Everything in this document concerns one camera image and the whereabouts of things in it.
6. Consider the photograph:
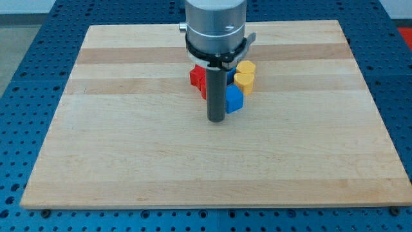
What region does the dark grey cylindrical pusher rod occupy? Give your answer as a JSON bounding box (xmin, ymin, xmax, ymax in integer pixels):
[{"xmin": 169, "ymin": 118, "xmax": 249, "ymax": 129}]
[{"xmin": 205, "ymin": 69, "xmax": 227, "ymax": 122}]

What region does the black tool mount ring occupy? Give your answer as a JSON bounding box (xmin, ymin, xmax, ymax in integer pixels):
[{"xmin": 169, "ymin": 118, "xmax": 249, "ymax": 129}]
[{"xmin": 185, "ymin": 32, "xmax": 256, "ymax": 71}]

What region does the blue cube block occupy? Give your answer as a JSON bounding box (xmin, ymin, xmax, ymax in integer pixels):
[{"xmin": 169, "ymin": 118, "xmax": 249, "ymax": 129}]
[{"xmin": 226, "ymin": 85, "xmax": 244, "ymax": 113}]

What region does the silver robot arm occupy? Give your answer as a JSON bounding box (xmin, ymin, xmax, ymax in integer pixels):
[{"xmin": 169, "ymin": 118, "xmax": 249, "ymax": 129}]
[{"xmin": 179, "ymin": 0, "xmax": 256, "ymax": 122}]

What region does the blue triangle block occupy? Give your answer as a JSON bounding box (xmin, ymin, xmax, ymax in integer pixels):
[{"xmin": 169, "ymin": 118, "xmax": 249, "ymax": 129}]
[{"xmin": 227, "ymin": 67, "xmax": 236, "ymax": 86}]

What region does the red star block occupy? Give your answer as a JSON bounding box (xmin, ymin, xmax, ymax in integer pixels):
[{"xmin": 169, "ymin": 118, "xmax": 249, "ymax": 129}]
[{"xmin": 189, "ymin": 64, "xmax": 205, "ymax": 90}]

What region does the yellow heart block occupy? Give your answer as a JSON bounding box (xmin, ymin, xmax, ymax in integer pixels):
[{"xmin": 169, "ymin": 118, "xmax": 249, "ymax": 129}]
[{"xmin": 234, "ymin": 73, "xmax": 255, "ymax": 96}]

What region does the yellow hexagon block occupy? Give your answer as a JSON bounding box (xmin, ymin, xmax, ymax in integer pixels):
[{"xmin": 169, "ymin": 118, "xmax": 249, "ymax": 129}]
[{"xmin": 236, "ymin": 60, "xmax": 256, "ymax": 74}]

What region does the wooden board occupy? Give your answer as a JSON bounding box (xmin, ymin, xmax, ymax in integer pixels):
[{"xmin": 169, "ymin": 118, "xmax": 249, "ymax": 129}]
[{"xmin": 20, "ymin": 20, "xmax": 411, "ymax": 209}]

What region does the blue perforated table panel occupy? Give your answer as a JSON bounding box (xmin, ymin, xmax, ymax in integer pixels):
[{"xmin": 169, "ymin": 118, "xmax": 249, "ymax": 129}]
[{"xmin": 1, "ymin": 0, "xmax": 411, "ymax": 231}]

